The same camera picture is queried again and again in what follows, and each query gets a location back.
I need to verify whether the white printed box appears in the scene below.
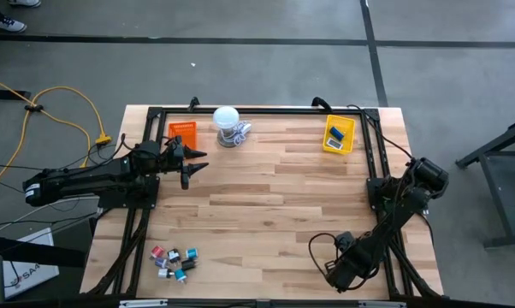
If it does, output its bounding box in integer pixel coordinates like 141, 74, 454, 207
3, 227, 61, 299

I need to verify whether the black floor bar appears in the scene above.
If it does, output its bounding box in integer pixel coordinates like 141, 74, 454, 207
0, 88, 32, 101

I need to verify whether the white bulb table lamp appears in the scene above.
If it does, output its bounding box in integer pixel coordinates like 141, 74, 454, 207
212, 105, 241, 149

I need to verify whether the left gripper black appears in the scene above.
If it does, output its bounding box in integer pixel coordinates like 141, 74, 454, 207
158, 135, 210, 192

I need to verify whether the white floor cable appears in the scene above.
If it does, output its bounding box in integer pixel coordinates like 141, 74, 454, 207
0, 195, 101, 236

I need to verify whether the orange plastic basket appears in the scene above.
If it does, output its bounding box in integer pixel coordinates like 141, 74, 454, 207
168, 121, 198, 151

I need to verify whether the yellow plastic basket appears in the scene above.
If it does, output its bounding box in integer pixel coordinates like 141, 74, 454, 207
322, 114, 357, 155

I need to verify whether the black floor beam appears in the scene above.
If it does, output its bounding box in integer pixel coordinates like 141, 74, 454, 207
0, 234, 88, 270

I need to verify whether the yellow extension cord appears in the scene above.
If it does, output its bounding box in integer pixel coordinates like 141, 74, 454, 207
0, 72, 113, 198

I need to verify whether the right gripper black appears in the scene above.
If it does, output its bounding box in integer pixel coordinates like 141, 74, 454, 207
324, 231, 372, 294

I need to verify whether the white lamp cable with adapter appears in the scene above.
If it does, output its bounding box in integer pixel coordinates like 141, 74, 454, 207
227, 121, 253, 146

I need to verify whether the black metal stand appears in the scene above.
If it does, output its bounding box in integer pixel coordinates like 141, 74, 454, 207
454, 116, 515, 250

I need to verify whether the silver metal bracket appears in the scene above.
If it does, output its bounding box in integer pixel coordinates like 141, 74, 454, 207
358, 301, 407, 308
119, 299, 169, 308

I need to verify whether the black aluminium table frame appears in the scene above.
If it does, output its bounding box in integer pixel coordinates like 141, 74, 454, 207
86, 105, 443, 299

